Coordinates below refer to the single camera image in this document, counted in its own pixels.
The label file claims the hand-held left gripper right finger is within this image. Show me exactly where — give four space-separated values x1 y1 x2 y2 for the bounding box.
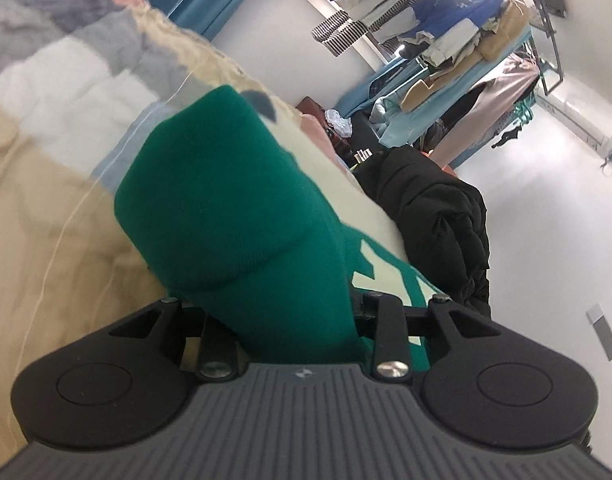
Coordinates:
350 287 503 381

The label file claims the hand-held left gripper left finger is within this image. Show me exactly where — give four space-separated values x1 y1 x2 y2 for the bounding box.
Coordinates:
107 297 249 381

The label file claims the green hoodie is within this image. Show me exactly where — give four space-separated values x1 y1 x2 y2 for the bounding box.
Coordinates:
113 85 449 363

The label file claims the row of hanging clothes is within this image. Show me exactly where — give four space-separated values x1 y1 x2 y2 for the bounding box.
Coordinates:
281 0 543 171

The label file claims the black jacket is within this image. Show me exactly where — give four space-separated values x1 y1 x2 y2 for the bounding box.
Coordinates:
353 147 492 318

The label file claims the patchwork blanket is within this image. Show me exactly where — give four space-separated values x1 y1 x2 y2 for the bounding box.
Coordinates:
0 0 412 461

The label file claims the white plastic bag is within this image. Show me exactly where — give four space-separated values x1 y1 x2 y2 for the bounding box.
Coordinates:
325 109 354 136

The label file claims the brown bag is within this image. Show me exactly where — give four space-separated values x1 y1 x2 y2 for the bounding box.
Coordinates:
295 96 332 118

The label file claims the black white striped garment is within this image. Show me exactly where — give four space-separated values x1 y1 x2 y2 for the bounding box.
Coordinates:
311 15 372 58

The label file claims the grey wall plate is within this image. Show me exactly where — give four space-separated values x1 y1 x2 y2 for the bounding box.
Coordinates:
586 302 612 361

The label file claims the long white wall unit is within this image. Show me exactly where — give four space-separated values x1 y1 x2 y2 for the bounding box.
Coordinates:
533 92 612 158

